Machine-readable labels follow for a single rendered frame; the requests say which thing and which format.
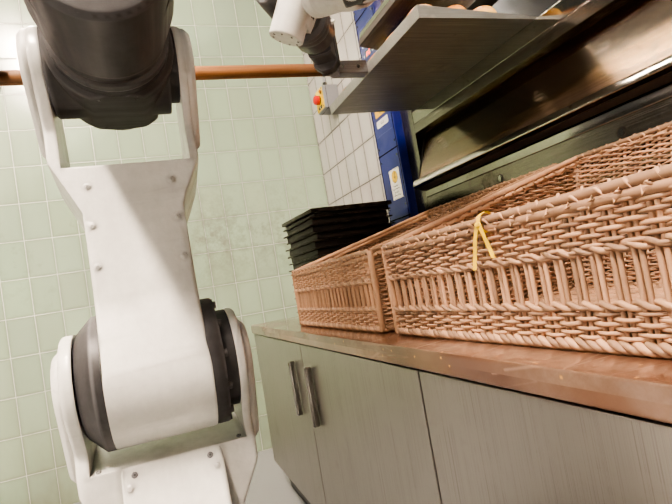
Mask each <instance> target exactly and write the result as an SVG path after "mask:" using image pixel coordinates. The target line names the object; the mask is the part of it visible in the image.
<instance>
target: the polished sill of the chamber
mask: <svg viewBox="0 0 672 504"><path fill-rule="evenodd" d="M588 1H589V0H560V1H558V2H557V3H556V4H554V5H553V6H552V7H551V8H549V9H548V10H547V11H545V12H544V13H543V14H541V15H540V16H539V17H537V18H536V19H535V20H533V21H532V22H531V23H529V24H528V25H527V26H526V27H524V28H523V29H522V30H520V31H519V32H518V33H516V34H515V35H514V36H512V37H511V38H510V39H508V40H507V41H506V42H504V43H503V44H502V45H500V46H499V47H498V48H497V49H495V50H494V51H493V52H491V53H490V54H489V55H487V56H486V57H485V58H483V59H482V60H481V61H479V62H478V63H477V64H475V65H474V66H473V67H471V68H470V69H469V70H468V71H466V72H465V73H464V74H462V75H461V76H460V77H458V78H457V79H456V80H454V81H453V82H452V83H450V84H449V85H448V86H446V87H445V88H444V89H443V90H441V91H440V92H439V93H437V94H436V95H435V96H433V97H432V98H431V99H429V100H428V101H427V102H425V103H424V104H423V105H421V106H420V107H419V108H417V109H416V110H415V111H414V112H412V116H413V122H414V124H416V123H417V122H418V121H420V120H421V119H423V118H424V117H425V116H427V115H428V114H430V113H431V112H432V111H434V110H435V109H437V108H438V107H440V106H441V105H442V104H444V103H445V102H447V101H448V100H449V99H451V98H452V97H454V96H455V95H456V94H458V93H459V92H461V91H462V90H464V89H465V88H466V87H468V86H469V85H471V84H472V83H473V82H475V81H476V80H478V79H479V78H480V77H482V76H483V75H485V74H486V73H488V72H489V71H490V70H492V69H493V68H495V67H496V66H497V65H499V64H500V63H502V62H503V61H504V60H506V59H507V58H509V57H510V56H512V55H513V54H514V53H516V52H517V51H519V50H520V49H521V48H523V47H524V46H526V45H527V44H528V43H530V42H531V41H533V40H534V39H536V38H537V37H538V36H540V35H541V34H543V33H544V32H545V31H547V30H548V29H550V28H551V27H552V26H554V25H555V24H557V23H558V22H560V21H561V20H562V19H564V18H565V17H567V16H568V15H569V14H571V13H572V12H574V11H575V10H576V9H578V8H579V7H581V6H582V5H584V4H585V3H586V2H588Z"/></svg>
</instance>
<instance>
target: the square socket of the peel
mask: <svg viewBox="0 0 672 504"><path fill-rule="evenodd" d="M338 70H339V72H340V76H338V77H335V78H363V77H365V76H366V74H367V73H368V67H367V61H366V60H343V61H340V66H339V67H338Z"/></svg>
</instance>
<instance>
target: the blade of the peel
mask: <svg viewBox="0 0 672 504"><path fill-rule="evenodd" d="M536 18H537V17H534V16H525V15H515V14H505V13H495V12H485V11H476V10H466V9H456V8H446V7H436V6H427V5H416V6H415V7H414V9H413V10H412V11H411V12H410V13H409V14H408V15H407V17H406V18H405V19H404V20H403V21H402V22H401V24H400V25H399V26H398V27H397V28H396V29H395V31H394V32H393V33H392V34H391V35H390V36H389V38H388V39H387V40H386V41H385V42H384V43H383V45H382V46H381V47H380V48H379V49H378V50H377V52H376V53H375V54H374V55H373V56H372V57H371V59H370V60H369V61H368V62H367V67H368V73H367V74H366V76H365V77H363V78H353V80H352V81H351V82H350V83H349V84H348V85H347V87H346V88H345V89H344V90H343V91H342V92H341V93H340V95H339V96H338V97H337V98H336V99H335V100H334V102H333V103H332V104H331V105H330V109H331V115H334V114H351V113H369V112H386V111H404V110H416V109H417V108H419V107H420V106H421V105H423V104H424V103H425V102H427V101H428V100H429V99H431V98H432V97H433V96H435V95H436V94H437V93H439V92H440V91H441V90H443V89H444V88H445V87H446V86H448V85H449V84H450V83H452V82H453V81H454V80H456V79H457V78H458V77H460V76H461V75H462V74H464V73H465V72H466V71H468V70H469V69H470V68H471V67H473V66H474V65H475V64H477V63H478V62H479V61H481V60H482V59H483V58H485V57H486V56H487V55H489V54H490V53H491V52H493V51H494V50H495V49H497V48H498V47H499V46H500V45H502V44H503V43H504V42H506V41H507V40H508V39H510V38H511V37H512V36H514V35H515V34H516V33H518V32H519V31H520V30H522V29H523V28H524V27H526V26H527V25H528V24H529V23H531V22H532V21H533V20H535V19H536Z"/></svg>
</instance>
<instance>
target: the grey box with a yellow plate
mask: <svg viewBox="0 0 672 504"><path fill-rule="evenodd" d="M319 90H321V94H320V93H319V92H318V91H319ZM318 91H317V92H316V93H315V96H319V97H320V104H319V105H317V110H318V114H319V115H321V116H322V115H331V109H330V105H331V104H332V103H333V102H334V100H335V99H336V98H337V97H338V96H339V95H338V89H337V85H336V84H331V85H325V84H324V85H321V87H320V88H319V89H318Z"/></svg>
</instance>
